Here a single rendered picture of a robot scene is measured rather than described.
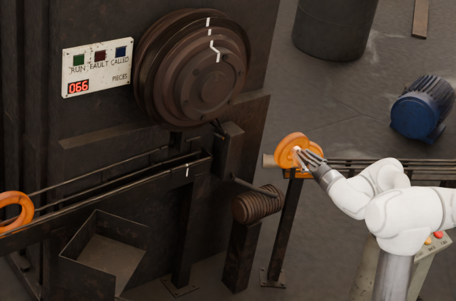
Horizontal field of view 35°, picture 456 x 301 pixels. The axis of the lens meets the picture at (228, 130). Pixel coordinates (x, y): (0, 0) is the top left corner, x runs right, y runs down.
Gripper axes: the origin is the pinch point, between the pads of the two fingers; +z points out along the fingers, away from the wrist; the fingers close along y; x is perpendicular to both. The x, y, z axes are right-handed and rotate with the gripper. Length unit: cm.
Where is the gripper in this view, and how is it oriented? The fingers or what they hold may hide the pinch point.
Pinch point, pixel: (292, 147)
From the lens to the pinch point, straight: 283.6
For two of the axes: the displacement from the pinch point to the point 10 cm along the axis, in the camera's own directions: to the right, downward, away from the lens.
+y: 8.0, -2.2, 5.6
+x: 1.7, -8.0, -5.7
